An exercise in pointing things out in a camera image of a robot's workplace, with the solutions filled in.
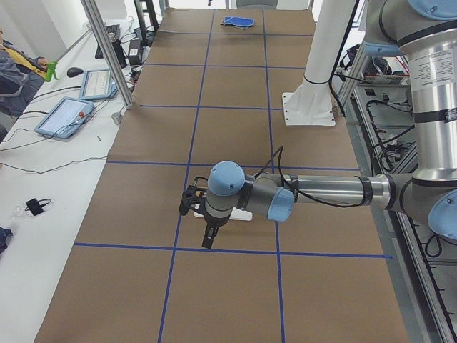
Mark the black power brick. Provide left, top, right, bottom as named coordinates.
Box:
left=127, top=39, right=144, bottom=66

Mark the near teach pendant tablet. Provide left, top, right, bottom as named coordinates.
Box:
left=34, top=97, right=95, bottom=139

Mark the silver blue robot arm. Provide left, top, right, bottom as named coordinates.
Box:
left=179, top=1, right=456, bottom=248

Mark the black computer mouse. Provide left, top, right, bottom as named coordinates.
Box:
left=66, top=67, right=84, bottom=78

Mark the teach pendant tablet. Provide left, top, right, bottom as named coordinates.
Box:
left=79, top=69, right=117, bottom=101
left=34, top=97, right=95, bottom=139

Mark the seated person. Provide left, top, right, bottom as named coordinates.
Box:
left=1, top=31, right=49, bottom=117

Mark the black keyboard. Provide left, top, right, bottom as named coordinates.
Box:
left=94, top=24, right=121, bottom=60

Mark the green hand-held tool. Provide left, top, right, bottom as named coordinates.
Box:
left=45, top=61, right=58, bottom=82

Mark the small black adapter with cable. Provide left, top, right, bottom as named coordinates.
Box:
left=25, top=198, right=52, bottom=216

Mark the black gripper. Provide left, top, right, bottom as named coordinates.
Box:
left=179, top=176, right=219, bottom=249

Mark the blue towel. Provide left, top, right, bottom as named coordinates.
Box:
left=221, top=16, right=255, bottom=30

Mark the white towel rack with wooden bars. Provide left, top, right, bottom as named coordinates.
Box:
left=194, top=208, right=253, bottom=221

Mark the far teach pendant tablet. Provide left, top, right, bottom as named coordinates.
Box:
left=79, top=69, right=117, bottom=101

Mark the aluminium side frame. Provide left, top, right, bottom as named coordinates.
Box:
left=341, top=44, right=456, bottom=342

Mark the aluminium frame post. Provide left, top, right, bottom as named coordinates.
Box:
left=81, top=0, right=134, bottom=109

